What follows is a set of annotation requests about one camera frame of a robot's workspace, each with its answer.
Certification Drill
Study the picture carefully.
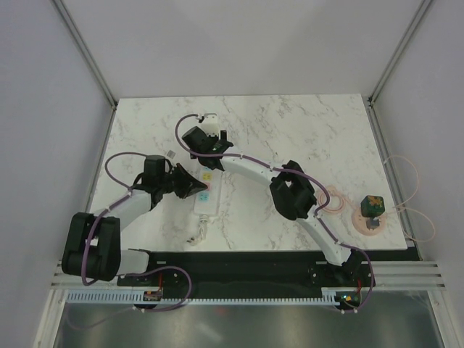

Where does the right aluminium frame post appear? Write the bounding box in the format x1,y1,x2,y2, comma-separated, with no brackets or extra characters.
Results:
366,0,434,106

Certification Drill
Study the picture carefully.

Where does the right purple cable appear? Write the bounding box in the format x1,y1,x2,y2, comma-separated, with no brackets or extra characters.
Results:
174,112,375,312

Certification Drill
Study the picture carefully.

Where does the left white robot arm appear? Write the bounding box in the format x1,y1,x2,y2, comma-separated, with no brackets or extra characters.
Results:
61,155,207,286

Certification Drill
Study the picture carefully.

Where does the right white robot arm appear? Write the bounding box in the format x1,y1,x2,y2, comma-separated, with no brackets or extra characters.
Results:
175,126,359,286

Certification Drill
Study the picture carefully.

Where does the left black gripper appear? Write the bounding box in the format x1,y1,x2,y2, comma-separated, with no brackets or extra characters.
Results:
158,163,207,199

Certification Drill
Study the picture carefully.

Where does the aluminium frame post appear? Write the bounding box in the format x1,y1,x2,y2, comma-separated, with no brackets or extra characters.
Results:
51,0,118,111
366,0,434,106

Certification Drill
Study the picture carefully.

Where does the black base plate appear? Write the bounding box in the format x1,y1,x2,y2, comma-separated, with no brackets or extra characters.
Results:
117,251,376,297

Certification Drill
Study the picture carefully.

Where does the green patterned cube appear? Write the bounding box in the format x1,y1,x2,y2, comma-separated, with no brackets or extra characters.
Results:
360,195,385,218

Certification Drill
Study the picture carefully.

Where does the left aluminium frame post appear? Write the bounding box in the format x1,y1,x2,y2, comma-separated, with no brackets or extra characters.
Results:
51,0,118,111

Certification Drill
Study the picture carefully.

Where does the aluminium rail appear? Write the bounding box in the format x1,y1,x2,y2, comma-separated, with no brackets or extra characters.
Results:
49,259,447,291

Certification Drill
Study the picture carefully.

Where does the white slotted cable duct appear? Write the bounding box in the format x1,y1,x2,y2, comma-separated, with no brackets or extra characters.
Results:
66,289,339,306

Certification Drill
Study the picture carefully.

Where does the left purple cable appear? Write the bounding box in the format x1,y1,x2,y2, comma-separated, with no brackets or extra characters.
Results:
80,152,193,312

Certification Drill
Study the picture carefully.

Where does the pink round socket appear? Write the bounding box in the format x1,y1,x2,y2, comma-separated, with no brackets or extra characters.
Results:
352,209,387,236

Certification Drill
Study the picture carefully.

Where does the pink thin cord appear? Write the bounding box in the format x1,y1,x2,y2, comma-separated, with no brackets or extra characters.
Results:
316,154,436,244

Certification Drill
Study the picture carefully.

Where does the white power strip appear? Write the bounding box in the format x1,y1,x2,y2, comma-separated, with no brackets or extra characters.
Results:
194,165,223,217

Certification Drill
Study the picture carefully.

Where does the purple cable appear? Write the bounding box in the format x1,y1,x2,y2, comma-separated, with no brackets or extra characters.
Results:
80,152,193,312
174,112,375,312

